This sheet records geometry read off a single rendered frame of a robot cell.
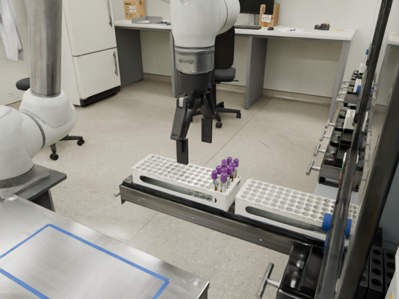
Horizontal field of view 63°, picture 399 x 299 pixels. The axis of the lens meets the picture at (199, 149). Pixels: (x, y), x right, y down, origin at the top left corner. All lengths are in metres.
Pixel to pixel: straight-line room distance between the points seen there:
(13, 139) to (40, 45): 0.31
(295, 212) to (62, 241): 0.53
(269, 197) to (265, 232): 0.08
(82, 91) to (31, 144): 2.90
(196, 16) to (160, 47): 4.37
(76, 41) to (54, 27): 2.82
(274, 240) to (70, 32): 3.50
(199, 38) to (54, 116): 0.72
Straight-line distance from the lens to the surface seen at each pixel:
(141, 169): 0.93
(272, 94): 4.48
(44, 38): 1.19
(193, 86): 0.75
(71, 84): 4.19
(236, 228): 0.83
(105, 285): 0.69
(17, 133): 1.20
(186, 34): 0.71
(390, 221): 0.91
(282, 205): 0.79
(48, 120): 1.28
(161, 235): 2.00
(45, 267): 0.76
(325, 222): 0.57
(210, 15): 0.72
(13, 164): 1.22
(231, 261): 1.85
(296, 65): 4.33
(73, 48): 4.01
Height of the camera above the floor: 1.33
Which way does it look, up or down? 27 degrees down
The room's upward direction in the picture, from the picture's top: straight up
